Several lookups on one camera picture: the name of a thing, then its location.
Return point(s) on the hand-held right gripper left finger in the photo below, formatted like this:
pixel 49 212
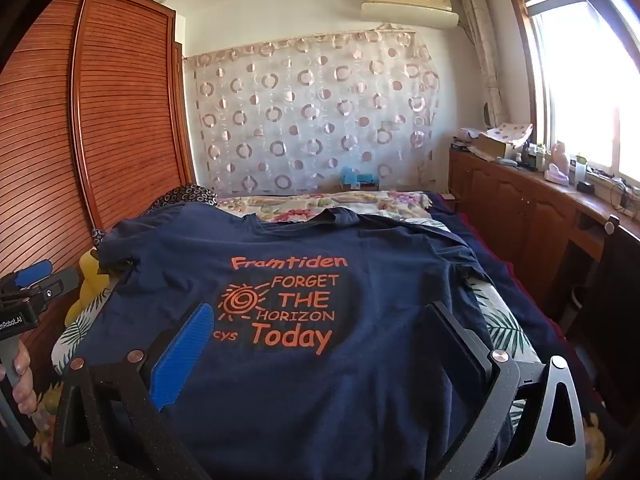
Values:
pixel 185 355

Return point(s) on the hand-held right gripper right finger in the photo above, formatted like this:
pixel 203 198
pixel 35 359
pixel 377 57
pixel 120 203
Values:
pixel 465 355

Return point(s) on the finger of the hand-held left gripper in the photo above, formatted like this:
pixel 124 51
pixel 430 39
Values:
pixel 32 271

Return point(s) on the navy printed t-shirt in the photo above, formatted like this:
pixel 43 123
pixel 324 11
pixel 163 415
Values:
pixel 300 410

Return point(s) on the person's left hand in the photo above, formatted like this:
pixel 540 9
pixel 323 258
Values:
pixel 20 385

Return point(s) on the palm-leaf bed sheet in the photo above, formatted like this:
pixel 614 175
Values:
pixel 510 325

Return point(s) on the yellow plush toy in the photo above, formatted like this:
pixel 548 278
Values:
pixel 90 285

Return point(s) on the navy blanket with red edge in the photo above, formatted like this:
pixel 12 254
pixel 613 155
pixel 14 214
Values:
pixel 500 260

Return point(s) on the small trash bin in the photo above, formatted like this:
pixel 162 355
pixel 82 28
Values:
pixel 582 305

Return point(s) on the patterned pillow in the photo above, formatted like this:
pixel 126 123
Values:
pixel 190 194

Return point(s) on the long wooden cabinet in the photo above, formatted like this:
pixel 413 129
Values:
pixel 510 200

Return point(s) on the wooden slatted wardrobe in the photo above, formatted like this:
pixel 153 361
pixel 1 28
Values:
pixel 125 110

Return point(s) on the floral blanket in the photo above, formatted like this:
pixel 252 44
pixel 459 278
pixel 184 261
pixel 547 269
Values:
pixel 300 205

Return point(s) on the small black box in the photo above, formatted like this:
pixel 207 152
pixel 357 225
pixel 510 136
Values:
pixel 586 188

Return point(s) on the blue box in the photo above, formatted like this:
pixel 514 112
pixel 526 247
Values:
pixel 357 177

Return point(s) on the cardboard box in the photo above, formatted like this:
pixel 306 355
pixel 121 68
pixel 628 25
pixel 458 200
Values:
pixel 492 147

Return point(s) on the pink figurine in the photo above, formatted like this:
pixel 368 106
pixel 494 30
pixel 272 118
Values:
pixel 557 160

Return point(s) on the white bottle with green cap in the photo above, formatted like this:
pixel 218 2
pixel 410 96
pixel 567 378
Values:
pixel 581 170

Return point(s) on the pale pink box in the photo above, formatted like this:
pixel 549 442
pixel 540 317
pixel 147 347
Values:
pixel 467 134

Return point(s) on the circle-print sheer curtain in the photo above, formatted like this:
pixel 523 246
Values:
pixel 300 110

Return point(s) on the wood-framed window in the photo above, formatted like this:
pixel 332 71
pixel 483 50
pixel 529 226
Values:
pixel 575 85

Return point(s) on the pale patterned window curtain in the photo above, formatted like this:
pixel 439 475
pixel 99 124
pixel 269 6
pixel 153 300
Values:
pixel 480 50

